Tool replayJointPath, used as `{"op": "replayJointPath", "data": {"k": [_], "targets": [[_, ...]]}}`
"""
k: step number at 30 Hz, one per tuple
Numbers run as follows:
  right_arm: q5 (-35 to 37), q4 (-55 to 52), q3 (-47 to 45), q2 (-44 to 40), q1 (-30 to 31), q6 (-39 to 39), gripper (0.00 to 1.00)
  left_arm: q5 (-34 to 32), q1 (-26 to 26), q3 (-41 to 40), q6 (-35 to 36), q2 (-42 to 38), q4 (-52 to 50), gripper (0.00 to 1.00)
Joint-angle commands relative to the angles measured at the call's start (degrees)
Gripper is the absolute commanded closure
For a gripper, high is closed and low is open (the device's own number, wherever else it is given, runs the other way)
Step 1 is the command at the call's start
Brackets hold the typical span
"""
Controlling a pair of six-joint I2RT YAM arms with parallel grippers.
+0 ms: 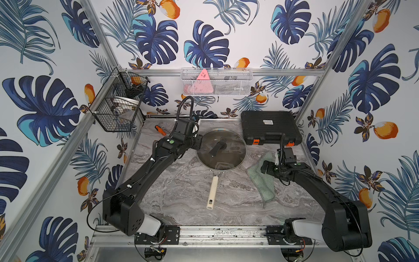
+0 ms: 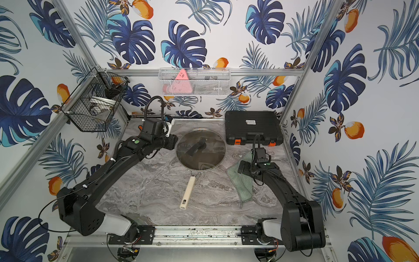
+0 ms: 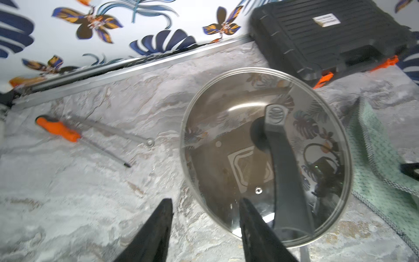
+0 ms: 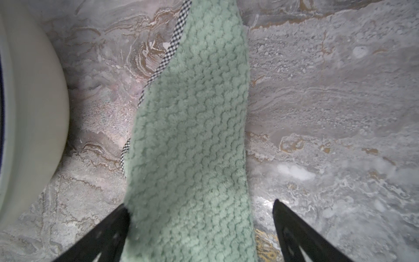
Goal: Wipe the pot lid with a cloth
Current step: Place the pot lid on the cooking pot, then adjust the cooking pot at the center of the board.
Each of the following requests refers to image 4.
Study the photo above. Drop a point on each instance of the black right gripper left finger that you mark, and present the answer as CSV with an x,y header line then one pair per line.
x,y
105,241

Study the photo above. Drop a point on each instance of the frying pan cream handle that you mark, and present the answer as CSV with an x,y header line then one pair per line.
x,y
34,111

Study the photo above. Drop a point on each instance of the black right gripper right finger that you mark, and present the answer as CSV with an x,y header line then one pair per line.
x,y
295,236

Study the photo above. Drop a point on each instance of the green waffle cloth checkered trim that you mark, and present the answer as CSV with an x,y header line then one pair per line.
x,y
185,162

